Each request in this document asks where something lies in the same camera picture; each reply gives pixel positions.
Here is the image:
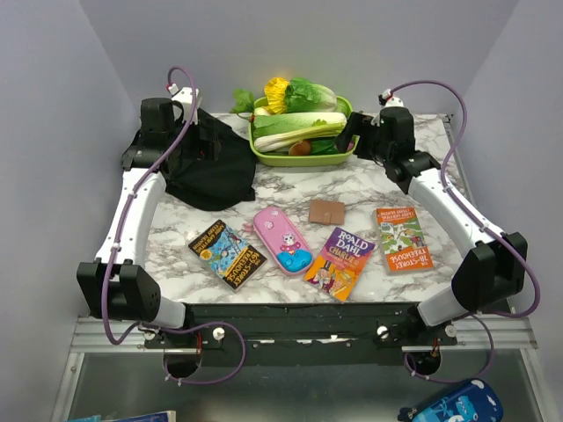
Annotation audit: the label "aluminium rail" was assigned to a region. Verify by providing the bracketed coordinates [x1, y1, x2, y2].
[69, 312, 538, 353]

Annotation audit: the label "pink pencil case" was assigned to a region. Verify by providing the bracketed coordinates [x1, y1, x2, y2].
[252, 206, 312, 275]

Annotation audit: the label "Roald Dahl Charlie book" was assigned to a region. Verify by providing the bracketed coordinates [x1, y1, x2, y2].
[304, 228, 375, 302]

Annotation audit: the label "blue Treehouse book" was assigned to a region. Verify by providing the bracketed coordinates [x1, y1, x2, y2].
[188, 220, 267, 291]

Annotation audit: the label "blue pencil case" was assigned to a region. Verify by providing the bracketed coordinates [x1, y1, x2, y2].
[397, 378, 504, 422]

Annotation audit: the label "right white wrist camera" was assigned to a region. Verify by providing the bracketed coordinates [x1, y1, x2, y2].
[378, 89, 404, 108]

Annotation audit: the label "black student backpack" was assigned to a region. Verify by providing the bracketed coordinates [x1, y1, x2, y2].
[165, 109, 257, 211]

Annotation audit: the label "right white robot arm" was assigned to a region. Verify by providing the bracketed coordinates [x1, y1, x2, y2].
[336, 106, 528, 345]

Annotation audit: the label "brown leather wallet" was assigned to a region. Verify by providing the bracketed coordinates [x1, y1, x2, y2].
[309, 200, 345, 225]

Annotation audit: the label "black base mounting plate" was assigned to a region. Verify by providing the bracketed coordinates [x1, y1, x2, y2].
[144, 302, 457, 367]

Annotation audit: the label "green celery stalks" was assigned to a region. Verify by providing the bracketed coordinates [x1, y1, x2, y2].
[253, 122, 346, 153]

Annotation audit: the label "yellow flower vegetable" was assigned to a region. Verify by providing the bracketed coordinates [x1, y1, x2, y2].
[264, 76, 289, 114]

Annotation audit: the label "green lettuce head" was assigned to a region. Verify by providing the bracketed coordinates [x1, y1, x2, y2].
[284, 77, 337, 113]

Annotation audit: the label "long white green cabbage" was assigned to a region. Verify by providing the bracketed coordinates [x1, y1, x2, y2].
[252, 113, 347, 139]

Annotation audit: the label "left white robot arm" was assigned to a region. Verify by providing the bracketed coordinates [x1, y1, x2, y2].
[77, 98, 221, 347]

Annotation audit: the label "green leaf sprig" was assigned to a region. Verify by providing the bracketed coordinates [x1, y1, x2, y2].
[230, 89, 254, 114]

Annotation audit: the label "orange 78-Storey Treehouse book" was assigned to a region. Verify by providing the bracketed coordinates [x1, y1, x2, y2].
[373, 207, 434, 274]

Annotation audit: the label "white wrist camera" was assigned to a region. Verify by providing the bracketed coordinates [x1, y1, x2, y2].
[167, 83, 201, 125]
[378, 89, 404, 108]

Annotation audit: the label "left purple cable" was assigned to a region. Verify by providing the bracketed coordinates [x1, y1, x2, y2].
[100, 66, 247, 387]

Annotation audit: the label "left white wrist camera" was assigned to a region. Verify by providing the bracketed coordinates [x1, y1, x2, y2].
[167, 83, 201, 125]

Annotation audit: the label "green vegetable tray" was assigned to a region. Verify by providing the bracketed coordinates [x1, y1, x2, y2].
[249, 97, 355, 167]

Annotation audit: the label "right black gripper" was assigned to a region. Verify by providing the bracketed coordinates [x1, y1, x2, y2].
[333, 112, 391, 164]

